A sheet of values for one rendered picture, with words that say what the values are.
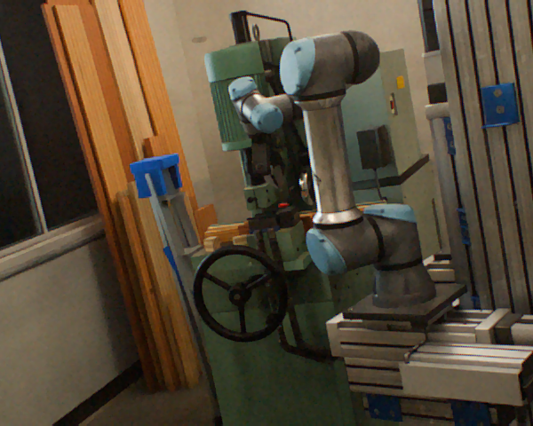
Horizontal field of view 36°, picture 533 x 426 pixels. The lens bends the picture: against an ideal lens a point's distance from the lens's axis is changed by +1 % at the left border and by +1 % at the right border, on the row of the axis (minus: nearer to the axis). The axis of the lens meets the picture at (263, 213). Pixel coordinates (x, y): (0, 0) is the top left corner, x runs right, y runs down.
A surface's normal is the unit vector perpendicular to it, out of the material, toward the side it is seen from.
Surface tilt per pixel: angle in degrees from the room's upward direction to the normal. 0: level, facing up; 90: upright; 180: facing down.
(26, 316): 90
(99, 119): 87
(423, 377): 90
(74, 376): 90
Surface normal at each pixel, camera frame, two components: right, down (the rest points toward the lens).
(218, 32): -0.38, 0.22
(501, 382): -0.60, 0.24
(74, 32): 0.89, -0.16
